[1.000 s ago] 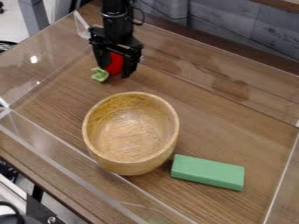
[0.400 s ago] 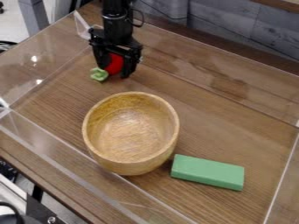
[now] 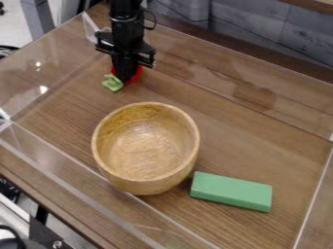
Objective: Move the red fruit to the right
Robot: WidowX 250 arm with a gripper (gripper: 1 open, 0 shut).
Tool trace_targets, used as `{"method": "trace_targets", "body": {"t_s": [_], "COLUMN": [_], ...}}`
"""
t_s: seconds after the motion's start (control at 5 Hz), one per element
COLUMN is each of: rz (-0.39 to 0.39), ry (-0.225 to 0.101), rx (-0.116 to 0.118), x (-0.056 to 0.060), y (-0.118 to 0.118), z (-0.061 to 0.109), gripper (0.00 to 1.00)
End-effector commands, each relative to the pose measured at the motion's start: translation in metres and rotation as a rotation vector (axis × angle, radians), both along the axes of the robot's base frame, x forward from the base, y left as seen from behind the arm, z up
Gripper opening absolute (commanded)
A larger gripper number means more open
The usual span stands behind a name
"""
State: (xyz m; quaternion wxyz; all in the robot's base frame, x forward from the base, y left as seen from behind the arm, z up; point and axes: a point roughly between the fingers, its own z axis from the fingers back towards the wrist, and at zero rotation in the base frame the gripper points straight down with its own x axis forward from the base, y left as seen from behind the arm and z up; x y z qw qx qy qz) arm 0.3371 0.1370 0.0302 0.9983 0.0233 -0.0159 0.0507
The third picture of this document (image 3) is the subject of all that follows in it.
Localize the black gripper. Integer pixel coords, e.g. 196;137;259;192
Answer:
95;29;156;83

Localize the red plush strawberry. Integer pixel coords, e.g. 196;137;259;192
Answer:
101;65;143;92

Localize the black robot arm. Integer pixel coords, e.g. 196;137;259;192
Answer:
95;0;156;84

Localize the wooden bowl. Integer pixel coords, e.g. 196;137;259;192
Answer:
91;102;200;196

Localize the green rectangular block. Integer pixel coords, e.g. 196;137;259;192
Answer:
190;171;273;212

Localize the clear acrylic tray enclosure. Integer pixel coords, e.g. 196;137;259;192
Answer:
0;18;333;249

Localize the black metal bracket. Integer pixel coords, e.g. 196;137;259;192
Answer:
25;217;73;249

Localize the black cable bottom left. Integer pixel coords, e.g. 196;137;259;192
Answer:
0;225;26;249

